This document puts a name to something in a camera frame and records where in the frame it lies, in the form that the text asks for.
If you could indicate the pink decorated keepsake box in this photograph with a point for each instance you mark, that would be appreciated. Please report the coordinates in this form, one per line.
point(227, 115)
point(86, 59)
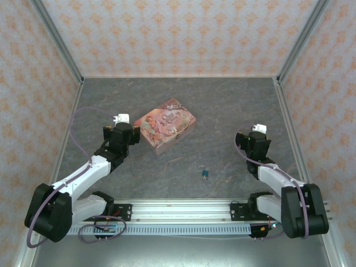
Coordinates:
point(165, 126)

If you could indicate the small blue padlock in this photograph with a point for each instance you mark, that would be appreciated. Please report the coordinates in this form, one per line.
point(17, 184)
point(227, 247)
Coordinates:
point(204, 173)

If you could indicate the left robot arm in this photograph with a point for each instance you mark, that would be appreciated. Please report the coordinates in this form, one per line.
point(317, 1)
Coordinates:
point(83, 172)

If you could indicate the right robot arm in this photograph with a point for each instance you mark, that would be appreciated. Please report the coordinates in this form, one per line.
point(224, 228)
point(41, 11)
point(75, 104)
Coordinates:
point(278, 178)

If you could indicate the small circuit board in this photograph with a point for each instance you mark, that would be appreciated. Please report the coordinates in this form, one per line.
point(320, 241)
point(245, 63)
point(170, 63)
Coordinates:
point(107, 229)
point(274, 224)

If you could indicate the grey metal panel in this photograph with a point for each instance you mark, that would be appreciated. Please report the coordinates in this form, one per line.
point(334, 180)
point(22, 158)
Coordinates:
point(180, 251)

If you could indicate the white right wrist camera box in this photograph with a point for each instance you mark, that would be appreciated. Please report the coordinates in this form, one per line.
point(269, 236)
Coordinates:
point(259, 128)

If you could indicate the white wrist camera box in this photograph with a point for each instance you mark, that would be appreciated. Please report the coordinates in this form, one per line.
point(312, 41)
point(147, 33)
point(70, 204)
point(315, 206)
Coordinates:
point(259, 128)
point(122, 118)

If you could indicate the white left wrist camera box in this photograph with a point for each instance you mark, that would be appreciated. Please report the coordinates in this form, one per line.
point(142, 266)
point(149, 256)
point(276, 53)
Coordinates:
point(122, 118)

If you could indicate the aluminium table side rail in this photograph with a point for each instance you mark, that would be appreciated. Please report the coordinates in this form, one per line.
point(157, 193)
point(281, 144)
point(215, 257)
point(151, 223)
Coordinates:
point(69, 122)
point(286, 111)

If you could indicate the wide aluminium base rail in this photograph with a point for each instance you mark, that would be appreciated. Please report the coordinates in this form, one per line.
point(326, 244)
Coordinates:
point(180, 211)

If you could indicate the aluminium frame post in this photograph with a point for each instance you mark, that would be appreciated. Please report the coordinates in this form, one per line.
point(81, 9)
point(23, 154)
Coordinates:
point(300, 44)
point(59, 44)

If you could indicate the lower aluminium frame leg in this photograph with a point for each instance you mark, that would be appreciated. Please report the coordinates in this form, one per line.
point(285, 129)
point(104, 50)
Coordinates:
point(332, 247)
point(23, 253)

